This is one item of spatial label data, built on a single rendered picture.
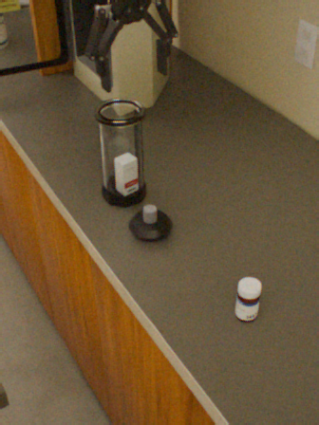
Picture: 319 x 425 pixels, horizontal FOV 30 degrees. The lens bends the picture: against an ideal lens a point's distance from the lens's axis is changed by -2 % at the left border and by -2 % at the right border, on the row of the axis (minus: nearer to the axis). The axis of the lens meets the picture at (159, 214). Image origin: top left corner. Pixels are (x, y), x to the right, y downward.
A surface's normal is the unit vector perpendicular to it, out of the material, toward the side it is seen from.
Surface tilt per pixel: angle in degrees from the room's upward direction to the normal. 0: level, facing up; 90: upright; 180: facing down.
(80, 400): 0
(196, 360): 0
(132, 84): 90
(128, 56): 90
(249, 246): 0
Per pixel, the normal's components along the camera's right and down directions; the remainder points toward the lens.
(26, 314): -0.01, -0.78
